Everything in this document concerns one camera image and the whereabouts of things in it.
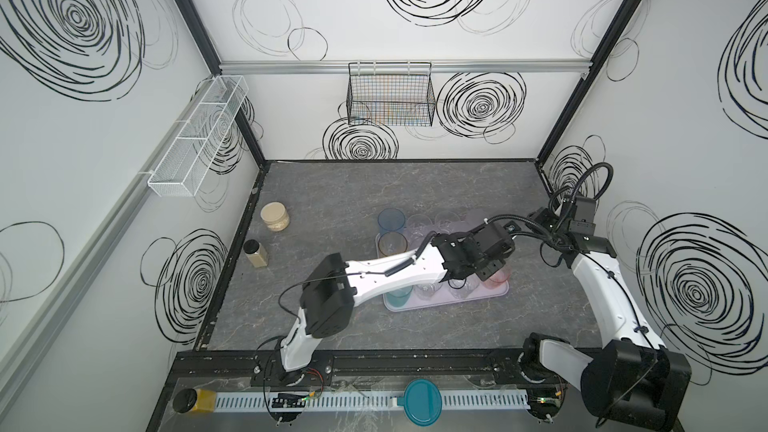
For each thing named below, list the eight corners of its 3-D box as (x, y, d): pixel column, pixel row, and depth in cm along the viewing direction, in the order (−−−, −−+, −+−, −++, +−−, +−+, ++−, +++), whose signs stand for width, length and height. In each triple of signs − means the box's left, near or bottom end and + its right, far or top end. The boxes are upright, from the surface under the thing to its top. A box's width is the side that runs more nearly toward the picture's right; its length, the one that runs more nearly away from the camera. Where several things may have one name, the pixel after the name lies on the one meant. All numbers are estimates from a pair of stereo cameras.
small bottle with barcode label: (251, 268, 93) (240, 254, 86) (256, 253, 97) (245, 239, 90) (267, 268, 93) (257, 254, 86) (271, 253, 97) (262, 239, 90)
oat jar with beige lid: (263, 231, 101) (256, 221, 96) (269, 212, 106) (263, 201, 102) (286, 231, 101) (281, 221, 96) (291, 212, 106) (286, 201, 102)
